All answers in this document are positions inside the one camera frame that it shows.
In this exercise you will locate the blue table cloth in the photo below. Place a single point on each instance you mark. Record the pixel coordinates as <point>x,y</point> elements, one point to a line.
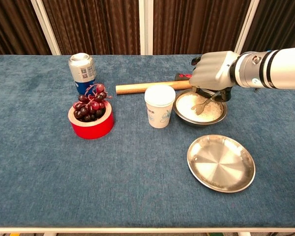
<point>64,172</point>

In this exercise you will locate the blue silver soda can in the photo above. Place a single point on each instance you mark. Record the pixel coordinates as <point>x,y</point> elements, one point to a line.
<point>82,68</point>

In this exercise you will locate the steel bowl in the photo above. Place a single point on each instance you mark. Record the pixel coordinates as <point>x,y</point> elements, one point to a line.
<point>199,123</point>

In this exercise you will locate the dark brown pleated curtain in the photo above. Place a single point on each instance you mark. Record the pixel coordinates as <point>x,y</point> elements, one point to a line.
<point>196,24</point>
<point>280,22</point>
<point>96,24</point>
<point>12,24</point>

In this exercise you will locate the dark red grape bunch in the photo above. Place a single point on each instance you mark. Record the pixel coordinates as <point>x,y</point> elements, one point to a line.
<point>88,108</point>

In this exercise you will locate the empty steel plate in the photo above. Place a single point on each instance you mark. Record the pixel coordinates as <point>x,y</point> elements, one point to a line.
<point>221,163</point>

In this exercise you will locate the red black claw hammer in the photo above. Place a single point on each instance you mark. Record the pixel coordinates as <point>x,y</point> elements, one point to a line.
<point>180,76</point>

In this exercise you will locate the red tape roll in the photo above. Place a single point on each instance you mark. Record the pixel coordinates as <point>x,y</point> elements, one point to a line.
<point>93,130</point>

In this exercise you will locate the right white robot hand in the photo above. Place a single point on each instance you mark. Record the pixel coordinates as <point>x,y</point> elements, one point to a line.
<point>209,71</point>

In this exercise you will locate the small dark metal spoon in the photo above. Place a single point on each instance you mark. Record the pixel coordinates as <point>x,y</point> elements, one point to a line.
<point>199,108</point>

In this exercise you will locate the white paper cup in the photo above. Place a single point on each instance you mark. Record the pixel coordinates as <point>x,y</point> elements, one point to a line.
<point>159,108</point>

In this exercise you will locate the wooden rolling pin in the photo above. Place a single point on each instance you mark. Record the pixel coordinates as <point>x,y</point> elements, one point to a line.
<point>132,88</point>

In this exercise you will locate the white partition frame post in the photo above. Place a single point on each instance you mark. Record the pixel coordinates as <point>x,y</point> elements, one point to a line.
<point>245,27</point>
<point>146,27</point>
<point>46,27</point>

